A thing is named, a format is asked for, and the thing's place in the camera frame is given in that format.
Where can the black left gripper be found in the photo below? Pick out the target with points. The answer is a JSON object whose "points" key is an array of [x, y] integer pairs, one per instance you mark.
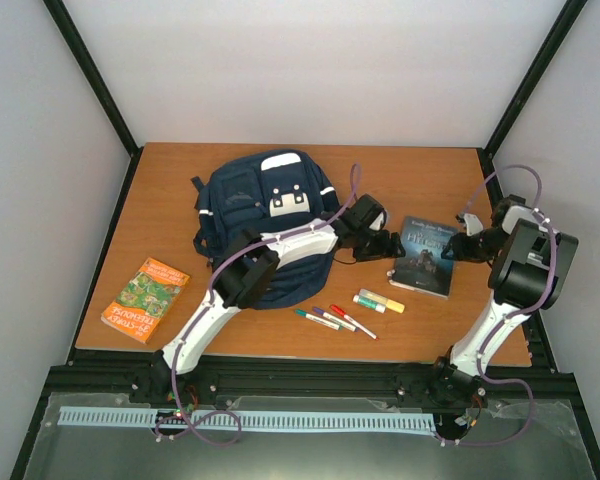
{"points": [[384, 251]]}

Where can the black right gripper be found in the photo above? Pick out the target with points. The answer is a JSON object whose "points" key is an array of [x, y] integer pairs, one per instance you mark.
{"points": [[461, 251]]}

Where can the dark blue castle cover book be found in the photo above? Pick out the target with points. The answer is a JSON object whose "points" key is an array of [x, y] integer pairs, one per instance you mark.
{"points": [[423, 268]]}

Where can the navy blue student backpack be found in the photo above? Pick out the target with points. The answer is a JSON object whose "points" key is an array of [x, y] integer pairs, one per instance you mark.
{"points": [[270, 191]]}

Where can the orange treehouse book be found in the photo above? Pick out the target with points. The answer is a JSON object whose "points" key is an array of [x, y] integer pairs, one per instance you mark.
{"points": [[145, 300]]}

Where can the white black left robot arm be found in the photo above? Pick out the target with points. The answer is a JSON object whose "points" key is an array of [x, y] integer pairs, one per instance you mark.
{"points": [[246, 270]]}

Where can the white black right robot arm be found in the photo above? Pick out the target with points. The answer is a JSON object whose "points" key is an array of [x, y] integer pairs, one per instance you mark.
{"points": [[530, 259]]}

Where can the yellow highlighter pen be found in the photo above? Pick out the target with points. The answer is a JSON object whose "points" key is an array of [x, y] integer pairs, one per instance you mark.
{"points": [[388, 303]]}

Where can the green label glue stick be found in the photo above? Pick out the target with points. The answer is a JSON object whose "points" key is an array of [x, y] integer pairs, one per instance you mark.
{"points": [[368, 303]]}

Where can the red capped marker pen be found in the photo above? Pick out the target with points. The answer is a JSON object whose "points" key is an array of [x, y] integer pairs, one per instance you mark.
{"points": [[351, 320]]}

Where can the purple capped marker pen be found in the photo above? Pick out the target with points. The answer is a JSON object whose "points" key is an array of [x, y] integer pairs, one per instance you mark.
{"points": [[333, 318]]}

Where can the green capped marker pen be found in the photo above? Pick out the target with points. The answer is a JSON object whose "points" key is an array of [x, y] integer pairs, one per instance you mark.
{"points": [[317, 319]]}

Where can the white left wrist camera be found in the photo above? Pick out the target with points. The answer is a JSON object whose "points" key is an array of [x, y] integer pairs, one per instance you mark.
{"points": [[379, 222]]}

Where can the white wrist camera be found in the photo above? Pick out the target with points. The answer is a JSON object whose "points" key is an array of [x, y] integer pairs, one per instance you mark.
{"points": [[471, 223], [379, 222]]}

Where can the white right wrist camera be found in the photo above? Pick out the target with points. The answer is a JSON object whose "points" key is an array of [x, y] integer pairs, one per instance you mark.
{"points": [[471, 223]]}

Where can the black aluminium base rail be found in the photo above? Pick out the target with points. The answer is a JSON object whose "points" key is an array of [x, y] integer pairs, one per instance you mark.
{"points": [[217, 380]]}

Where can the light blue slotted cable duct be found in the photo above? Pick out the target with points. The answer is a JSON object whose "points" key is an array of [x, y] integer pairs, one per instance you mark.
{"points": [[250, 421]]}

